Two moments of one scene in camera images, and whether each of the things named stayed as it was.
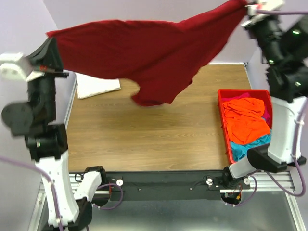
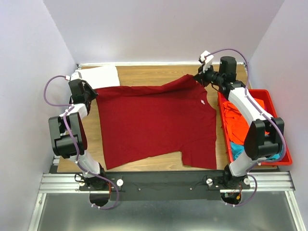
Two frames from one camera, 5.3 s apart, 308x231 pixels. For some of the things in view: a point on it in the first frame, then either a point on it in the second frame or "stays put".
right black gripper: (249, 28) → (200, 77)
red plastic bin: (265, 95) stays put
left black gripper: (48, 57) → (94, 94)
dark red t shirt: (163, 58) → (174, 115)
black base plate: (168, 185) stays put
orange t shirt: (243, 117) stays put
